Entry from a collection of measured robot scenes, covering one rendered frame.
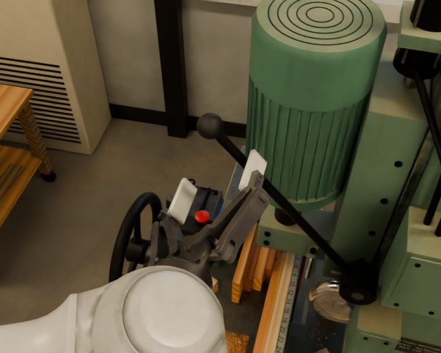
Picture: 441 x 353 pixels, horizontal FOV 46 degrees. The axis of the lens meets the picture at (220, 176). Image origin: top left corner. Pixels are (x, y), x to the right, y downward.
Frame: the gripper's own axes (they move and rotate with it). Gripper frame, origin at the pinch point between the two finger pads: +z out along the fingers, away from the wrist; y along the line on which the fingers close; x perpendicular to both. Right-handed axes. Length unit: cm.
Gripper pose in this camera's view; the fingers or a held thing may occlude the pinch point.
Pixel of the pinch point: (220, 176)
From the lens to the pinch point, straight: 74.5
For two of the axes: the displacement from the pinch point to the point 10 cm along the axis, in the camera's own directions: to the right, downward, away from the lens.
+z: 2.7, -7.3, 6.3
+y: 7.3, -2.8, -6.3
